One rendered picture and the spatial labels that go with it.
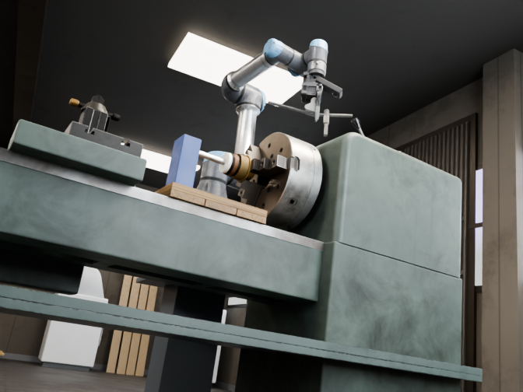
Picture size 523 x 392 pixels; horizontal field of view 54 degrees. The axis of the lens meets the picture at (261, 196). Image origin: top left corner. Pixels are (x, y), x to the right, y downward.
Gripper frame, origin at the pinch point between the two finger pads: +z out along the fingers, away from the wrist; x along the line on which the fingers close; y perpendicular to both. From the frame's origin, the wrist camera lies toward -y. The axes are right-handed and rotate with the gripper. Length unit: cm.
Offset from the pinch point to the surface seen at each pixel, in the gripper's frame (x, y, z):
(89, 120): 49, 65, 34
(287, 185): 28, 7, 41
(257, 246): 34, 14, 63
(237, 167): 27, 24, 36
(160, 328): 61, 30, 91
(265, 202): 19, 14, 44
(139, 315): 64, 34, 89
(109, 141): 66, 50, 49
